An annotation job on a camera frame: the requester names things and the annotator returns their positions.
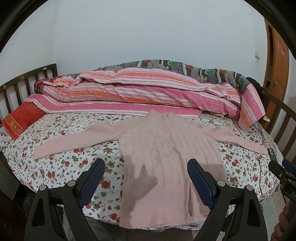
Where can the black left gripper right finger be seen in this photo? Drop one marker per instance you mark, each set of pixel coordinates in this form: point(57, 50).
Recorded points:
point(234, 211)

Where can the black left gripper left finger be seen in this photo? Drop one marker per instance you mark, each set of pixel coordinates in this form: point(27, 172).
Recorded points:
point(45, 221)

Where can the pink knitted sweater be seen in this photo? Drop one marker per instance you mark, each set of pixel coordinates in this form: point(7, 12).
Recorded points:
point(157, 190)

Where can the person's right hand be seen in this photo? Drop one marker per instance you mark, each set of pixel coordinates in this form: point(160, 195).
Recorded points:
point(282, 225)

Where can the dark wooden footboard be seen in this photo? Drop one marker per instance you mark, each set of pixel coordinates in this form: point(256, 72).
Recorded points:
point(278, 116)

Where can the red embroidered pillow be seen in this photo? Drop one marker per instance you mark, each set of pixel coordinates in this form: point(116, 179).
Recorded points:
point(21, 118)

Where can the orange wooden door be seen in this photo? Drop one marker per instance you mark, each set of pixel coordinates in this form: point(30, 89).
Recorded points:
point(277, 64)

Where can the dark wooden headboard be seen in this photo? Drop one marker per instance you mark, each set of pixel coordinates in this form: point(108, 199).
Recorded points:
point(15, 91)

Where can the pink striped quilt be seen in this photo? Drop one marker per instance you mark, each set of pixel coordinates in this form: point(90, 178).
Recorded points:
point(135, 91)

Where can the dark floral patterned blanket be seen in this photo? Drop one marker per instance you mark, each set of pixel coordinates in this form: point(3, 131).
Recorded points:
point(185, 68)

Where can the white wall switch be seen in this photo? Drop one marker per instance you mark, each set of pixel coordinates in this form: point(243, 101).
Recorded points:
point(257, 55)

